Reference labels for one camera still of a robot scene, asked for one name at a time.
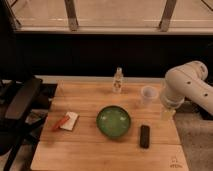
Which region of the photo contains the black rectangular eraser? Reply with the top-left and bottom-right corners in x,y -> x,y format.
140,125 -> 150,149

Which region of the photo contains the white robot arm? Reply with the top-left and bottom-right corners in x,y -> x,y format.
160,61 -> 213,117

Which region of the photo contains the translucent white cup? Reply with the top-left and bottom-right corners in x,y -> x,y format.
140,86 -> 158,106

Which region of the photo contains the green ceramic bowl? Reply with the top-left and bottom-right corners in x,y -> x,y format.
96,105 -> 131,139

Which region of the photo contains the small clear glass bottle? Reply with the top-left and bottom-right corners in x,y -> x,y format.
113,67 -> 123,93

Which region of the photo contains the white sponge pad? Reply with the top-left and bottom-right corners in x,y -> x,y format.
60,112 -> 79,131

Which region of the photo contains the orange marker pen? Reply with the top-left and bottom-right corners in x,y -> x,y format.
52,115 -> 70,131

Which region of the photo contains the black office chair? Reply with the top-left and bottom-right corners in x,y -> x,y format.
0,78 -> 45,171

